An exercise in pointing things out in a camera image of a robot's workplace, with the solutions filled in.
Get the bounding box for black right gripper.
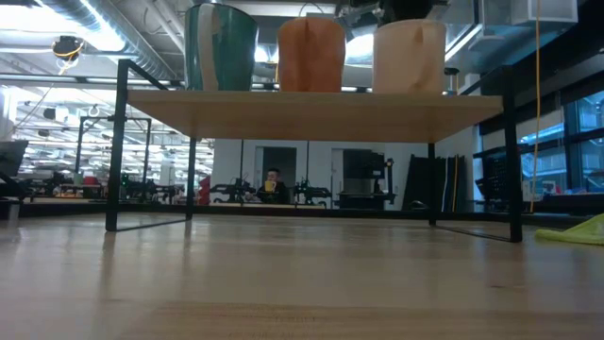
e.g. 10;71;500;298
377;0;450;23

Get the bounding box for light orange mug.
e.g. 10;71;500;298
372;18;447;95

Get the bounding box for dark orange mug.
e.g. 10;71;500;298
277;16;347;94

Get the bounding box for wooden shelf black metal legs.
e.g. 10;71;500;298
104;59;524;244

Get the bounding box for green mug white interior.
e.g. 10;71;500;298
183;2;260;93

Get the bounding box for black cabinet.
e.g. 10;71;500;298
338;149;397;211

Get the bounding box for black leaning panels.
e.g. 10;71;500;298
406;154;466;213

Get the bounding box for black crate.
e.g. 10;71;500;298
475;153;511;204

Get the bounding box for person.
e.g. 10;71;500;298
244;167;290;205

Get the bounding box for tall red object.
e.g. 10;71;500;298
197;175;211;205

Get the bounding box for green cloth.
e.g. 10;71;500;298
534;212;604;247

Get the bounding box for black metal rack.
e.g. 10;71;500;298
75;115;153;188

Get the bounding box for white ceiling duct box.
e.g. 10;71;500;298
512;0;579;26

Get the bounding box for black aluminium table frame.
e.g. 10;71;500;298
18;201;591;228

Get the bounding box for silver ceiling air duct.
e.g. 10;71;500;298
42;0;185;81

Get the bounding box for black ceiling cable reel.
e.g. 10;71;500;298
51;35;85;61

